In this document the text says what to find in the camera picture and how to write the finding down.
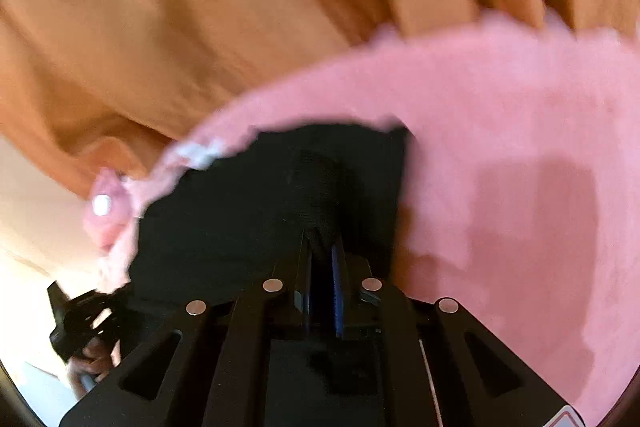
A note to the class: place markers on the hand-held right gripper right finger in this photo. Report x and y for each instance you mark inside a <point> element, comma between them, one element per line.
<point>339,302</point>

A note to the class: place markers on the orange bed sheet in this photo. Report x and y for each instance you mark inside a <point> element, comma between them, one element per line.
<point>200,7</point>

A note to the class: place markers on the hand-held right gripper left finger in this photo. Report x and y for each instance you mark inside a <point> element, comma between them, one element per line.
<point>306,307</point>

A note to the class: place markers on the pink garment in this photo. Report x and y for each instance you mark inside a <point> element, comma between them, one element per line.
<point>500,132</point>

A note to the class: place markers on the black cloth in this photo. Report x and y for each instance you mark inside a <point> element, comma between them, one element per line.
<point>225,217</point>

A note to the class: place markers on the person's left hand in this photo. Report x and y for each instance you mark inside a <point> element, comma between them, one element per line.
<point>92,367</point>

